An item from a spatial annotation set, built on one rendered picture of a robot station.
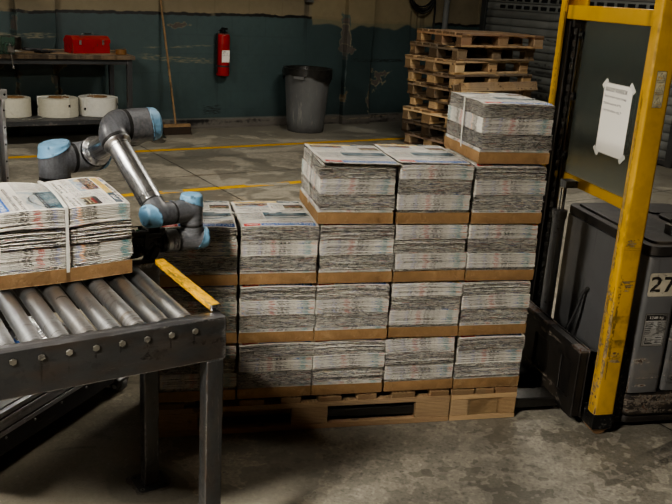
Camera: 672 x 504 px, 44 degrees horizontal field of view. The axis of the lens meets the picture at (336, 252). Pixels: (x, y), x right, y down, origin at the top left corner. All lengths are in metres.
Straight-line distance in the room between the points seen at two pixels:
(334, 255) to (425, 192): 0.41
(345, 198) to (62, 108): 6.16
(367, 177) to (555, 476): 1.29
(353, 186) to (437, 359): 0.80
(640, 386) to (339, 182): 1.50
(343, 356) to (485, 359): 0.59
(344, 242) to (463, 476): 0.95
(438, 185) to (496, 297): 0.53
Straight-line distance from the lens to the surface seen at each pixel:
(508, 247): 3.30
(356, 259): 3.10
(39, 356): 2.11
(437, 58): 9.43
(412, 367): 3.34
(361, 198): 3.04
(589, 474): 3.32
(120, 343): 2.16
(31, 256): 2.46
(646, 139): 3.22
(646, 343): 3.55
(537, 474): 3.25
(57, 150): 3.26
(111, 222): 2.49
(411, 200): 3.09
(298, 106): 10.06
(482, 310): 3.34
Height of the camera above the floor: 1.64
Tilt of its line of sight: 17 degrees down
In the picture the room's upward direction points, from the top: 4 degrees clockwise
